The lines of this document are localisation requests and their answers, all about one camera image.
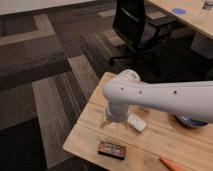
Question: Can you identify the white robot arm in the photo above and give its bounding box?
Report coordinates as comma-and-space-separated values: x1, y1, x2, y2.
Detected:
103, 69, 213, 123

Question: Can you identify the small dark object on desk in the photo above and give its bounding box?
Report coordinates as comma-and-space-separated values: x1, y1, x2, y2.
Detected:
202, 0, 213, 10

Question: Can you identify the blue round disc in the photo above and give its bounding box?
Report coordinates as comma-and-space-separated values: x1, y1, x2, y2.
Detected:
171, 8, 186, 15

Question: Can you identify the blue bowl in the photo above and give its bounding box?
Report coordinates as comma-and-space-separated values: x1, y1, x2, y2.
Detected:
175, 115, 208, 128

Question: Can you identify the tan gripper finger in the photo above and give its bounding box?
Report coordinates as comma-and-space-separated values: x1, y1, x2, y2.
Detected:
125, 117, 131, 125
100, 115, 111, 129

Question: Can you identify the red and black box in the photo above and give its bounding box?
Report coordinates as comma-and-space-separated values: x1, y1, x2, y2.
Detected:
98, 141, 126, 160

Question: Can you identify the wooden background desk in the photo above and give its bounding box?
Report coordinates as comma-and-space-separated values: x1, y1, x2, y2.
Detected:
148, 0, 213, 59

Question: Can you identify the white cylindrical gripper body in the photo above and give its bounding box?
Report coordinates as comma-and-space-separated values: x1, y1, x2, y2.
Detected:
106, 104, 129, 122

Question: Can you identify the white eraser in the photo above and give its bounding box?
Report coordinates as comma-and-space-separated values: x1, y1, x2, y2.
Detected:
129, 114, 147, 132

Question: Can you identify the black office chair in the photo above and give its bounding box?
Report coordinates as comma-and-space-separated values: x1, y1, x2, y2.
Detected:
109, 0, 175, 65

